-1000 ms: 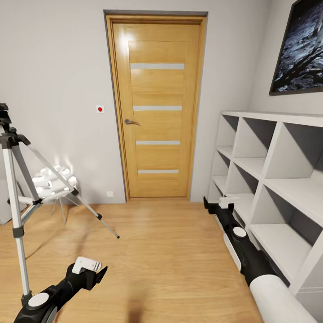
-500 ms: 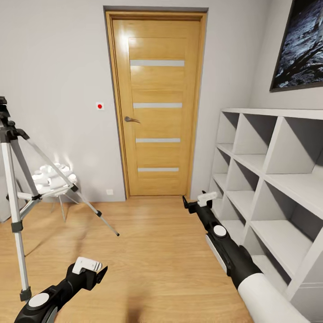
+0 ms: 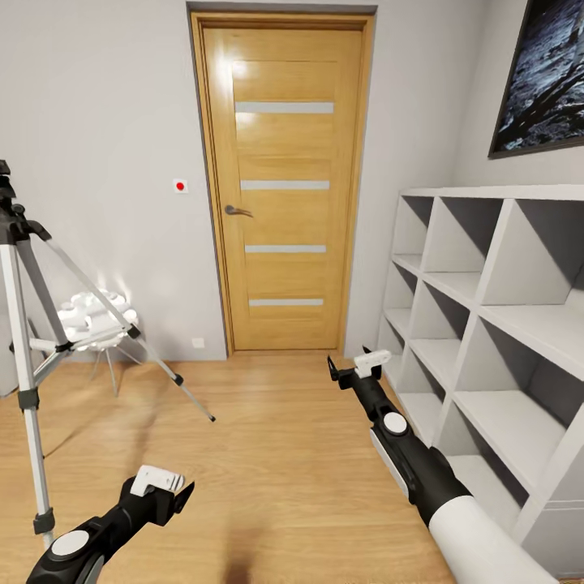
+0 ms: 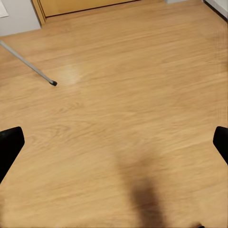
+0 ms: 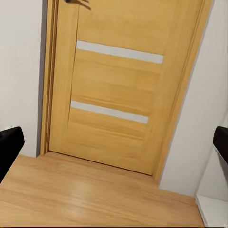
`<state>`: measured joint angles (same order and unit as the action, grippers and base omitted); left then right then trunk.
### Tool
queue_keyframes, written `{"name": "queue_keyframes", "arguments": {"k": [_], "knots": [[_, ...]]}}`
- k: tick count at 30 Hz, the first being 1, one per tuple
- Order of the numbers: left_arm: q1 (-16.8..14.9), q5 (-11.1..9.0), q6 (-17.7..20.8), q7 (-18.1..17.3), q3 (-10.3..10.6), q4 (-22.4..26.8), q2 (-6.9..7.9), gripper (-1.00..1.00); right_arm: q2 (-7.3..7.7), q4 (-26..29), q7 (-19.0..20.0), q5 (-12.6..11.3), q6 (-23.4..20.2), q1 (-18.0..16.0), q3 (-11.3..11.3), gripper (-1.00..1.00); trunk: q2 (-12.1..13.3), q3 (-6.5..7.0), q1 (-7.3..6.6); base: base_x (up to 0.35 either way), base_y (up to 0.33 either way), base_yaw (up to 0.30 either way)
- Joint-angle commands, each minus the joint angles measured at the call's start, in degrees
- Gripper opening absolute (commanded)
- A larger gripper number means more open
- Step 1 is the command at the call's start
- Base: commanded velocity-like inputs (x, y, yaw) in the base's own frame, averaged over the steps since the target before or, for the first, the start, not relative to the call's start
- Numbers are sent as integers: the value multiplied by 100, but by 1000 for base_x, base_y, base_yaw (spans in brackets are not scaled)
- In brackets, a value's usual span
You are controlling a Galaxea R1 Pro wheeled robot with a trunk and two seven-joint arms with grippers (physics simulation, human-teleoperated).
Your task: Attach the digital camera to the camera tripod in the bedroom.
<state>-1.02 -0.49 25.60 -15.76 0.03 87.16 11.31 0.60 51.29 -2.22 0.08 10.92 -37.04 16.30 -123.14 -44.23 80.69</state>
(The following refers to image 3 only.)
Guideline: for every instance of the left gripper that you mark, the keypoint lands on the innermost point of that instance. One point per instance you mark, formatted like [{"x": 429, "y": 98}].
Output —
[{"x": 157, "y": 507}]

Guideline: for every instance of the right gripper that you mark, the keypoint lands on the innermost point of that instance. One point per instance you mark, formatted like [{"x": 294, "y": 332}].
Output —
[{"x": 349, "y": 378}]

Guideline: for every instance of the painting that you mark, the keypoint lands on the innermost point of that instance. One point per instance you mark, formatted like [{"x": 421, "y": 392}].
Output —
[{"x": 543, "y": 101}]

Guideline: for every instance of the door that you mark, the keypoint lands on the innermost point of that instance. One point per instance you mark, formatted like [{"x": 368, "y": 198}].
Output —
[{"x": 283, "y": 101}]

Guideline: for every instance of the electric switch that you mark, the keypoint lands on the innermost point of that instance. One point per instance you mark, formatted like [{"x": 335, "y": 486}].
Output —
[{"x": 180, "y": 186}]

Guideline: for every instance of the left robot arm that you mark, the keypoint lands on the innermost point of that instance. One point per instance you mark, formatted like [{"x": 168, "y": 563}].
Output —
[{"x": 77, "y": 557}]

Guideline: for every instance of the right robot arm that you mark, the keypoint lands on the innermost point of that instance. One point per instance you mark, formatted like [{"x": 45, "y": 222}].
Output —
[{"x": 476, "y": 547}]

